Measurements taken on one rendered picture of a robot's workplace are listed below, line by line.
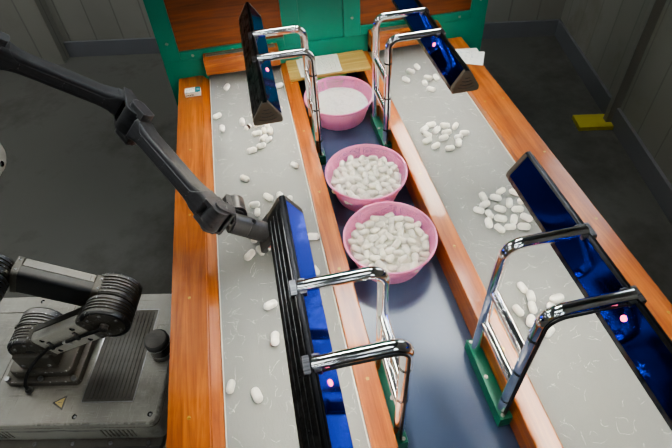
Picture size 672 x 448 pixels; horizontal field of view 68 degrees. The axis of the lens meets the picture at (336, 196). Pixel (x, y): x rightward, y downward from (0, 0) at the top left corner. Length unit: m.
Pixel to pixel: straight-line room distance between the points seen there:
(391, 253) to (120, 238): 1.63
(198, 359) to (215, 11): 1.32
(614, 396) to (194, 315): 1.00
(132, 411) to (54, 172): 1.94
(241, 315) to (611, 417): 0.88
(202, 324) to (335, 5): 1.35
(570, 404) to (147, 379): 1.13
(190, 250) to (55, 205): 1.66
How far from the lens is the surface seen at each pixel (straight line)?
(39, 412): 1.75
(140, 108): 1.48
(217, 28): 2.13
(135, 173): 3.04
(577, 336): 1.38
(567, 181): 1.70
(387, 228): 1.50
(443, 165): 1.70
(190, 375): 1.28
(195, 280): 1.42
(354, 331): 1.26
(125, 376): 1.69
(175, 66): 2.19
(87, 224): 2.87
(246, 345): 1.31
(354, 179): 1.63
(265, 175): 1.68
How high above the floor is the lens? 1.87
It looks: 45 degrees down
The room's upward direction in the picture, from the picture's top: 4 degrees counter-clockwise
